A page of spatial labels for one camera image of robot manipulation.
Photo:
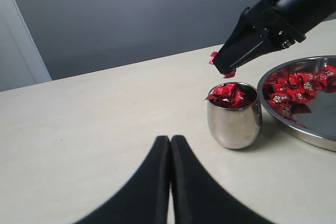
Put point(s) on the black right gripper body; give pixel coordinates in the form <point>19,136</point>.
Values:
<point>281,23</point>

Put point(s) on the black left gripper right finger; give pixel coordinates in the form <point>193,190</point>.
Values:
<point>197,197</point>

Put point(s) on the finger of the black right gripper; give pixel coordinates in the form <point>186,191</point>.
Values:
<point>248,40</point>

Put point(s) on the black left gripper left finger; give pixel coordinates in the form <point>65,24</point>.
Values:
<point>145,196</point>

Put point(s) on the red candies inside cup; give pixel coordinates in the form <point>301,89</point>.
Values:
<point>231,95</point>

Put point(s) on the pile of red wrapped candies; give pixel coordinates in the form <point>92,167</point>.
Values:
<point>288,93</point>

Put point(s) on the stainless steel cup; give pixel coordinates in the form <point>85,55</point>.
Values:
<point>235,128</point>

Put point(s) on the stainless steel plate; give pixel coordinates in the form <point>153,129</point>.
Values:
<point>319,125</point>

